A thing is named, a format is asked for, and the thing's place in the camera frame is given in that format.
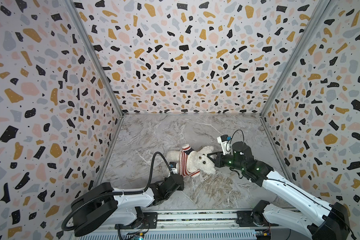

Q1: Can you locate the red white striped knit sweater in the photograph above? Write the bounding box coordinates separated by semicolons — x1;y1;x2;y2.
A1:
180;144;201;178

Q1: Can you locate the right aluminium corner post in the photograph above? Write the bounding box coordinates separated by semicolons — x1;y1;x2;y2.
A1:
260;0;331;118

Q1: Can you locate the thin black right camera cable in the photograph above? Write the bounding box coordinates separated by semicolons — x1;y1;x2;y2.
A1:
227;128;358;240

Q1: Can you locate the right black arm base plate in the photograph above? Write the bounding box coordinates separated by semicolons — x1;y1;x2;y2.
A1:
236;210;279;228

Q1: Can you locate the black corrugated cable conduit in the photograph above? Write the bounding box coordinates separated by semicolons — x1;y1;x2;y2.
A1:
61;151;173;232

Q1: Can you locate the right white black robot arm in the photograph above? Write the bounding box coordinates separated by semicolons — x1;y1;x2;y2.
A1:
207;141;353;240

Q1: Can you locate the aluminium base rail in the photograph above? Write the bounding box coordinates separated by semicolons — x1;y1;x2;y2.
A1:
67;208;323;233

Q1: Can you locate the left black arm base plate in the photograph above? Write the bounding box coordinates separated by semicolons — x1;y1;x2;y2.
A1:
115;212;158;230

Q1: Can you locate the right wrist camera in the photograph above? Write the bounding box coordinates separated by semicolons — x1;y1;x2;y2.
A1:
217;135;232;156

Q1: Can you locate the white vented cable duct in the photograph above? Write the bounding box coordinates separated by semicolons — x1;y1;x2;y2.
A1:
77;230;257;240

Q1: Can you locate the aluminium corner post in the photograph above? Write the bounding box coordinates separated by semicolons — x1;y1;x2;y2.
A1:
260;0;331;118
64;0;124;118

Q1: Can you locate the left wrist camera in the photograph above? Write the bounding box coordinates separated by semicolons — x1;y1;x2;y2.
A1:
169;162;178;174

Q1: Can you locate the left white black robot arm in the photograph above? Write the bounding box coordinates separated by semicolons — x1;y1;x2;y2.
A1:
62;174;184;237

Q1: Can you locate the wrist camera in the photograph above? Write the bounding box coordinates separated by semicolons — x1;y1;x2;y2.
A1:
169;162;178;174
217;135;232;156

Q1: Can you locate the white plush teddy bear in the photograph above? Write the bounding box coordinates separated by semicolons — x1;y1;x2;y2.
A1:
166;144;216;178

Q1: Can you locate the left aluminium corner post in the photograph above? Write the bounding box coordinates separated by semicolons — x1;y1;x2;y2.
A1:
64;0;124;118

